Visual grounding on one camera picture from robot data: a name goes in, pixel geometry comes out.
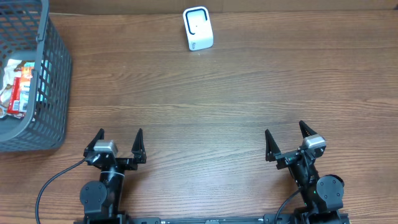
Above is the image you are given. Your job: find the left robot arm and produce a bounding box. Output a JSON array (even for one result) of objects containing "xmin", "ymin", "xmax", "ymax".
[{"xmin": 80, "ymin": 129, "xmax": 147, "ymax": 223}]

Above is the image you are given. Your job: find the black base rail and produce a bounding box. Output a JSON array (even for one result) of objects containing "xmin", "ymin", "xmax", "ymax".
[{"xmin": 73, "ymin": 214, "xmax": 351, "ymax": 224}]

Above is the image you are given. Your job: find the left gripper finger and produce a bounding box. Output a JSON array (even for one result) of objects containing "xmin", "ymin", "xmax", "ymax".
[
  {"xmin": 86, "ymin": 128, "xmax": 104, "ymax": 152},
  {"xmin": 131, "ymin": 128, "xmax": 146, "ymax": 159}
]

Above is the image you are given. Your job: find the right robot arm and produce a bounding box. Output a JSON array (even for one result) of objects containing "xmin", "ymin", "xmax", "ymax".
[{"xmin": 265, "ymin": 121, "xmax": 349, "ymax": 223}]

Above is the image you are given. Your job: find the grey plastic mesh basket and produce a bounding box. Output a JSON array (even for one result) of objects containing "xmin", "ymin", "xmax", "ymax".
[{"xmin": 1, "ymin": 0, "xmax": 72, "ymax": 152}]

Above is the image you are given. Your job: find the white barcode scanner stand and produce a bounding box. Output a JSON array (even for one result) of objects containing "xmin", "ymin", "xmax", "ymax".
[{"xmin": 183, "ymin": 6, "xmax": 214, "ymax": 51}]

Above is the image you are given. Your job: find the teal wet wipes pack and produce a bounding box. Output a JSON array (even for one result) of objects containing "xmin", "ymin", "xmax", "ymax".
[{"xmin": 36, "ymin": 60, "xmax": 52, "ymax": 104}]

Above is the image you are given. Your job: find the orange small box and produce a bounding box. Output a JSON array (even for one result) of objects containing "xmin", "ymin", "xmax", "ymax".
[{"xmin": 21, "ymin": 67, "xmax": 34, "ymax": 82}]

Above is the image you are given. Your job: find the beige snack bag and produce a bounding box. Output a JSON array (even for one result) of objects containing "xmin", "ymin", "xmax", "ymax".
[{"xmin": 1, "ymin": 59, "xmax": 24, "ymax": 119}]

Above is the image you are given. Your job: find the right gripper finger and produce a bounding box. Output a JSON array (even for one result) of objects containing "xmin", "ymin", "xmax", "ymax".
[
  {"xmin": 299, "ymin": 120, "xmax": 317, "ymax": 139},
  {"xmin": 265, "ymin": 129, "xmax": 280, "ymax": 161}
]

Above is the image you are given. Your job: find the red snack bar packet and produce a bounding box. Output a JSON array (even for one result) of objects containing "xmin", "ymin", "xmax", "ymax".
[{"xmin": 7, "ymin": 75, "xmax": 32, "ymax": 114}]

